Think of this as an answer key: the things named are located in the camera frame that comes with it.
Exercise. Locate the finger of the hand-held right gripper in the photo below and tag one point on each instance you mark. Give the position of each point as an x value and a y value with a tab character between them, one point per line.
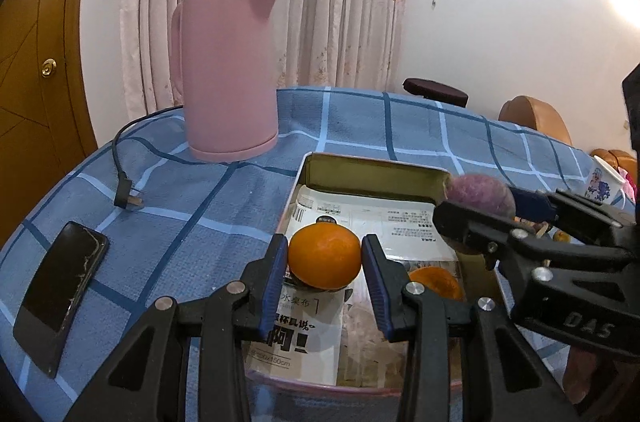
475	229
532	204

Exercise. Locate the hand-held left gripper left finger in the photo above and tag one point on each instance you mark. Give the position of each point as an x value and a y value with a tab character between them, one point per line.
274	289

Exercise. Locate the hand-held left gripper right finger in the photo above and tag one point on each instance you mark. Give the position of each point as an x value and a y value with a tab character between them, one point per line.
377	289

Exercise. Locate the purple sweet potato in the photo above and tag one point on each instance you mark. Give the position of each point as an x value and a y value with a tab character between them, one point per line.
480	196

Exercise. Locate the orange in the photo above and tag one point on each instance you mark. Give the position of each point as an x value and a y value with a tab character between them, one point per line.
325	254
434	283

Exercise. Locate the metal tin box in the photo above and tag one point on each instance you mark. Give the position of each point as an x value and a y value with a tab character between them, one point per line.
370	176

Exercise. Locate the white cup with blue print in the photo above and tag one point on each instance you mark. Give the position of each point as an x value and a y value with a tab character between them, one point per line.
602	182

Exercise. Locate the brown leather sofa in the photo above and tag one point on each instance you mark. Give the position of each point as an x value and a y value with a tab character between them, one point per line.
535	117

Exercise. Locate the blue checked tablecloth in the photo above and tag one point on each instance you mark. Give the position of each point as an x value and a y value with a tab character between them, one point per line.
200	212

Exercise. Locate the dark round stool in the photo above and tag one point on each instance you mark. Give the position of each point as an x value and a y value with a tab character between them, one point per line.
435	90

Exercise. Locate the black smartphone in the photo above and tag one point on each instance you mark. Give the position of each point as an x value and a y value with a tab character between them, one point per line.
60	294

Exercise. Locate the pink electric kettle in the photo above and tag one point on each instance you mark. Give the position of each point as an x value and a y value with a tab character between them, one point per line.
227	72

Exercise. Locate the floral pink curtain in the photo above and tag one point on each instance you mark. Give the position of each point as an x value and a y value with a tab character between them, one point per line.
325	2

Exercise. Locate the brass door lock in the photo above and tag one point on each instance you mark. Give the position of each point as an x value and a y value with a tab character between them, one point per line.
49	67

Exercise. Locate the wooden door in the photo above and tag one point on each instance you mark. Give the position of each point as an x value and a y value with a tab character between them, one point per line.
40	2

